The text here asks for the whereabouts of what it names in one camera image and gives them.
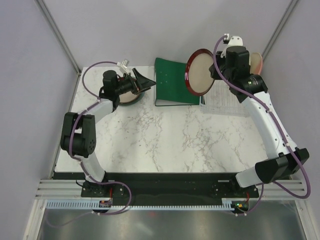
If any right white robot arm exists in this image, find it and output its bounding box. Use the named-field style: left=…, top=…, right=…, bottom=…
left=209, top=46, right=310, bottom=197

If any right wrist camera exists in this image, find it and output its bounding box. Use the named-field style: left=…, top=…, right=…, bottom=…
left=222, top=33, right=243, bottom=55

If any aluminium frame rail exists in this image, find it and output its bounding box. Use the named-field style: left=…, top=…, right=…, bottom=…
left=35, top=179, right=306, bottom=201

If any red rimmed cream plate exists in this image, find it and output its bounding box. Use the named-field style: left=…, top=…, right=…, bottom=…
left=119, top=91, right=140, bottom=104

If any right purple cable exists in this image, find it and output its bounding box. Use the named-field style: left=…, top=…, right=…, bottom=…
left=212, top=34, right=312, bottom=216

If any white slotted cable duct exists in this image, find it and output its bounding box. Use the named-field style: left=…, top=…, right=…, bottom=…
left=46, top=199, right=250, bottom=211

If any grey-blue plate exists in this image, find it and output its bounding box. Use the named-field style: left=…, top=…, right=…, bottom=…
left=121, top=92, right=145, bottom=106

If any right aluminium corner post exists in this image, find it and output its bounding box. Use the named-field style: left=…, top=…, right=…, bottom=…
left=262, top=0, right=300, bottom=60

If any dark rimmed beige plate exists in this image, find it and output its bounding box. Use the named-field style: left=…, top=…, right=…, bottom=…
left=184, top=48, right=215, bottom=97

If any aluminium corner post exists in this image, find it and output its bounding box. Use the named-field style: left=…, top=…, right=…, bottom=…
left=34, top=0, right=81, bottom=76
left=262, top=0, right=300, bottom=60

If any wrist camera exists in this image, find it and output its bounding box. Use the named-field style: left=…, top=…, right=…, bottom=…
left=222, top=33, right=243, bottom=55
left=116, top=59, right=131, bottom=74

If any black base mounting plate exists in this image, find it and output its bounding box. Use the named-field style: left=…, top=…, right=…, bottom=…
left=81, top=172, right=259, bottom=205

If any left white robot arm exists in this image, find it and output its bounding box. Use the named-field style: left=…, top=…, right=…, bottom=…
left=60, top=68, right=156, bottom=197

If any white wire dish rack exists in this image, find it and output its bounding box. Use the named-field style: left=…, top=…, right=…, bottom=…
left=199, top=80, right=249, bottom=118

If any pink and cream plate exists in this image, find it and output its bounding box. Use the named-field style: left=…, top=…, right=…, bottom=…
left=250, top=52, right=263, bottom=75

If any left aluminium corner post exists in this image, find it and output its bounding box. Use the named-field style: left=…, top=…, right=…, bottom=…
left=34, top=0, right=81, bottom=76

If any green ring binder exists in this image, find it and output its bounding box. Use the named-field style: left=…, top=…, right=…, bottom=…
left=154, top=57, right=200, bottom=107

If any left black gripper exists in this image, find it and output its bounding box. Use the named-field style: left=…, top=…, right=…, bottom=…
left=115, top=68, right=156, bottom=96

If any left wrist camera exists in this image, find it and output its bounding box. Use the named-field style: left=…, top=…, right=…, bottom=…
left=116, top=59, right=131, bottom=74

